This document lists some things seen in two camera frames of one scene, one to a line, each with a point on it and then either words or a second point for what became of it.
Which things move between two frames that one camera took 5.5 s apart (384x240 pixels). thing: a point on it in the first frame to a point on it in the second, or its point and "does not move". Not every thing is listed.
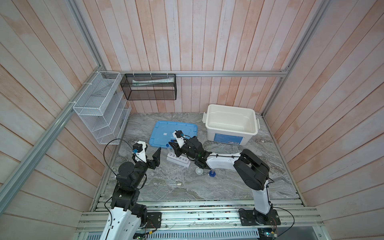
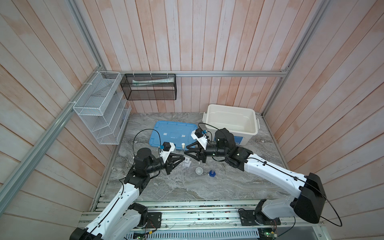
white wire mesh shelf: (102, 106) does not move
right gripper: (177, 149) to (200, 152)
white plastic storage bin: (229, 124) does not move
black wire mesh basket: (149, 86) does not move
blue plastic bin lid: (161, 132) does not move
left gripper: (156, 156) to (169, 162)
